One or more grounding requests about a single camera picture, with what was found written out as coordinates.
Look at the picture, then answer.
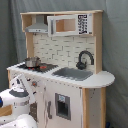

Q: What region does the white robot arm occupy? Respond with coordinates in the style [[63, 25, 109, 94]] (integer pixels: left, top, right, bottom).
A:
[[0, 74, 38, 128]]

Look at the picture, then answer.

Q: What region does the wooden toy kitchen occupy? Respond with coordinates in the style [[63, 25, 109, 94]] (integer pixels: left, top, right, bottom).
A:
[[8, 10, 115, 128]]

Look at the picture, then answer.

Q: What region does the grey toy sink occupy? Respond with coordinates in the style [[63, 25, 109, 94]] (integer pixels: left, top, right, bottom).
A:
[[53, 67, 92, 81]]

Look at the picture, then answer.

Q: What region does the black toy faucet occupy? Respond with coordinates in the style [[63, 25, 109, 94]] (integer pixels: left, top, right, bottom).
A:
[[76, 50, 94, 70]]

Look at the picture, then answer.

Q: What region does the black toy stovetop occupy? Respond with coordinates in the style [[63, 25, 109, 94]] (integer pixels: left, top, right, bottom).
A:
[[16, 61, 60, 74]]

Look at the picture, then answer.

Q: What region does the small metal pot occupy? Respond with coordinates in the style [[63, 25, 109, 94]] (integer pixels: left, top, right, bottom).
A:
[[25, 56, 41, 67]]

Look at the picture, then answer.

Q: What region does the red right stove knob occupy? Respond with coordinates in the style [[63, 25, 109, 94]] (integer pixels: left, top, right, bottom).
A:
[[32, 81, 37, 87]]

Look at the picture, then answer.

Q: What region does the white toy microwave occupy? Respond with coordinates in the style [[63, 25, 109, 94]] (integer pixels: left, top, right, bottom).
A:
[[47, 13, 93, 37]]

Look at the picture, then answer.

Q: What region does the grey ice dispenser panel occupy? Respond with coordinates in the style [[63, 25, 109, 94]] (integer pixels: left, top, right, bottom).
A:
[[55, 93, 71, 120]]

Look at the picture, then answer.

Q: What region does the grey range hood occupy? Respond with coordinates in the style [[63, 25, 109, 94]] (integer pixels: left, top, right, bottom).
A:
[[25, 15, 48, 33]]

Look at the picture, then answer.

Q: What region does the toy oven door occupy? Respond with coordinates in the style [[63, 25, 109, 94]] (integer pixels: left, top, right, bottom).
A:
[[29, 102, 39, 122]]

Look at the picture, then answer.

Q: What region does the grey cupboard door handle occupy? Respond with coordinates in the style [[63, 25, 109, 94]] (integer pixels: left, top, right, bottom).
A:
[[47, 101, 52, 119]]

